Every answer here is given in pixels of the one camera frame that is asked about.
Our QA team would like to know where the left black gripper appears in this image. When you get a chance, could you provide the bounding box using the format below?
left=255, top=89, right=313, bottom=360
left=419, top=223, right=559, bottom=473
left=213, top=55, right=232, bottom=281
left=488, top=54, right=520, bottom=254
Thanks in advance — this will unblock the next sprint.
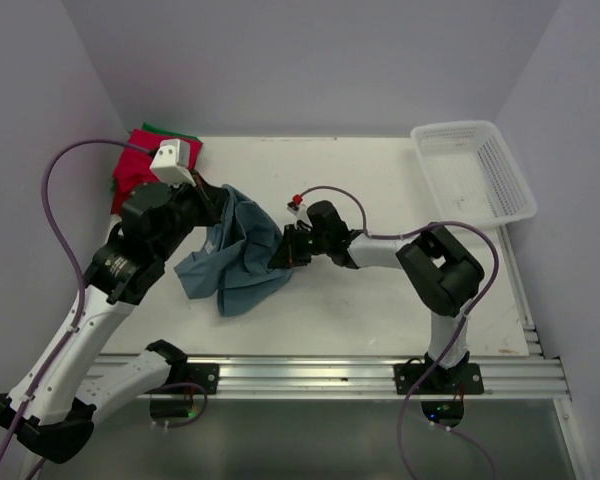
left=152, top=168, right=229, bottom=260

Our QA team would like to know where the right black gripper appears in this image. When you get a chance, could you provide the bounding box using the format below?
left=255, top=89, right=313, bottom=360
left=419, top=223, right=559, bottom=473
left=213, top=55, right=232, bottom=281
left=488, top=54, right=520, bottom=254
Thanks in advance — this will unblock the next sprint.
left=269, top=223, right=331, bottom=268

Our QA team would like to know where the red folded t shirt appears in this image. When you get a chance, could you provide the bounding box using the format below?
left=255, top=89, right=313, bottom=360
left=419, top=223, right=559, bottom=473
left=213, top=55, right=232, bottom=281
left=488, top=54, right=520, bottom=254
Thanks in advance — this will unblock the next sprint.
left=110, top=128, right=204, bottom=216

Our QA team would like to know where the white plastic basket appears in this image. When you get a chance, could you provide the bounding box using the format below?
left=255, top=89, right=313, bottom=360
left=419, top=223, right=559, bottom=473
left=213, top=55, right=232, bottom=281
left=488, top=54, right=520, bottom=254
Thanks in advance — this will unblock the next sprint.
left=410, top=120, right=537, bottom=228

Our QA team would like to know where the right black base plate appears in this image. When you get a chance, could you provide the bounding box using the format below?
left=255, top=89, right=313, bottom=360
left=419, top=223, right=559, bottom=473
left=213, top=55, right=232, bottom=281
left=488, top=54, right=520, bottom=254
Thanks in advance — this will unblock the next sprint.
left=393, top=355, right=485, bottom=396

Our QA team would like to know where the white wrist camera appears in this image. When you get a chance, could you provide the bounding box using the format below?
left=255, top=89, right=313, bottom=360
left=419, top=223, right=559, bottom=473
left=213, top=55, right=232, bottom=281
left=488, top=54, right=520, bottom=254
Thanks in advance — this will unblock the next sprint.
left=150, top=139, right=194, bottom=185
left=286, top=194, right=307, bottom=218

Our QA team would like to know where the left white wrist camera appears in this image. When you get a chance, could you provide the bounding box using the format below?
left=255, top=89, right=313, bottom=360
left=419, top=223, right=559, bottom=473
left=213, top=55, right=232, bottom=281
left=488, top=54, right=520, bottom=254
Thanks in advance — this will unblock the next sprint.
left=150, top=139, right=194, bottom=185

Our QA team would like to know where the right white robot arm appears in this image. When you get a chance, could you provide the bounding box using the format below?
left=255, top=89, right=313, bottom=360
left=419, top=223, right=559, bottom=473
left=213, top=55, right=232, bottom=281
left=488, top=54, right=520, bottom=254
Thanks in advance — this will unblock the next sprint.
left=269, top=195, right=485, bottom=393

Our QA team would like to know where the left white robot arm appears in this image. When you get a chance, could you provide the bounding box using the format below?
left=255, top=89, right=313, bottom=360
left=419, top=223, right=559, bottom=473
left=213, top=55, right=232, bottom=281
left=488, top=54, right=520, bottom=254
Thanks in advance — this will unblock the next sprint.
left=0, top=176, right=229, bottom=464

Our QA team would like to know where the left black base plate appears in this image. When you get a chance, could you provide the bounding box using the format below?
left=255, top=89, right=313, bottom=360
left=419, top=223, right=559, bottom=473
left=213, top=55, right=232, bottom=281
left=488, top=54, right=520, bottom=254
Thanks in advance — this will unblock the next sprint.
left=179, top=363, right=220, bottom=395

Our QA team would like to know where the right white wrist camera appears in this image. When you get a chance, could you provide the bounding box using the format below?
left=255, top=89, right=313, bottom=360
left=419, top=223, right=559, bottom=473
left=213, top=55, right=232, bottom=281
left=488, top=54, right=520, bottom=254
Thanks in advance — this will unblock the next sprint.
left=286, top=194, right=307, bottom=218

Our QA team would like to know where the blue-grey t shirt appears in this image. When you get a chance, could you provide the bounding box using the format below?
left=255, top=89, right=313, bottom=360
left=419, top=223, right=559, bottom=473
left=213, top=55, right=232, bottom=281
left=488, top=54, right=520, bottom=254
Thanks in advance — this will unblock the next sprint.
left=174, top=184, right=292, bottom=317

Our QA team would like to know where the aluminium mounting rail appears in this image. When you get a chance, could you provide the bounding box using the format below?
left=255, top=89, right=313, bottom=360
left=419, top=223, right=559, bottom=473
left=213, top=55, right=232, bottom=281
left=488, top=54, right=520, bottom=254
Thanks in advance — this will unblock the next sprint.
left=87, top=353, right=567, bottom=401

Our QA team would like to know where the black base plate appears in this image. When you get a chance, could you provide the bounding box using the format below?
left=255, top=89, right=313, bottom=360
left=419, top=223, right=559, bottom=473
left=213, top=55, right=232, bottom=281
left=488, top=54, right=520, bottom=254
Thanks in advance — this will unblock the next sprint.
left=393, top=355, right=485, bottom=396
left=179, top=363, right=220, bottom=395

